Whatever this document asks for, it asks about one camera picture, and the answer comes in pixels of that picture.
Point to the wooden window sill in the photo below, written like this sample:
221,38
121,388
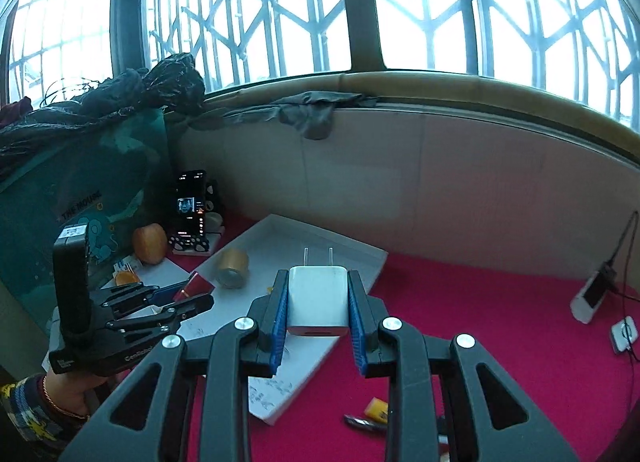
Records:
450,85

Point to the small white square device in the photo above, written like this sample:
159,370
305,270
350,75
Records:
624,334

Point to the red tablecloth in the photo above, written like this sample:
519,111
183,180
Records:
475,317

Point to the wooden apple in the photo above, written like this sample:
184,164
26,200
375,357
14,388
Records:
149,244

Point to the person's left forearm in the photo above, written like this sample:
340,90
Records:
30,417

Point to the grey cloth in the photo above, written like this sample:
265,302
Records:
310,115

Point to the white cardboard tray box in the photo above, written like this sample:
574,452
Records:
280,242

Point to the black plug-in charger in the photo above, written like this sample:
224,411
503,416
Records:
607,276

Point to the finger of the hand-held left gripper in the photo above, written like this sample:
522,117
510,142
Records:
190,306
165,293

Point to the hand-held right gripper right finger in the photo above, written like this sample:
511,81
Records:
357,337

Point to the smartphone on panda stand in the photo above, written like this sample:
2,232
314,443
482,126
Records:
214,217

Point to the white power strip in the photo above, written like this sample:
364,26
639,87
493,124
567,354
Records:
590,297

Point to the dark red cylindrical cap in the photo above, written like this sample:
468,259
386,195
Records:
197,284

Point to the window with metal grille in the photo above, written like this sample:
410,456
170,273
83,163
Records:
362,2

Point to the green gift bag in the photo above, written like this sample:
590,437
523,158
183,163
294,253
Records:
75,182

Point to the black smartphone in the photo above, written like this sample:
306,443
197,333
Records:
190,202

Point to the white USB charger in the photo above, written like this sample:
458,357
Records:
316,299

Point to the brown tape roll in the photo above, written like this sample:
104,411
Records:
232,267

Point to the small orange object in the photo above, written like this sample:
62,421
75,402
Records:
127,278

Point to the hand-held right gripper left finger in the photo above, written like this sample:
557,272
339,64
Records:
280,337

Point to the yellow lighter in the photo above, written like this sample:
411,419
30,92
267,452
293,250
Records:
376,409

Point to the black plastic bag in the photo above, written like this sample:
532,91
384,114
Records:
150,82

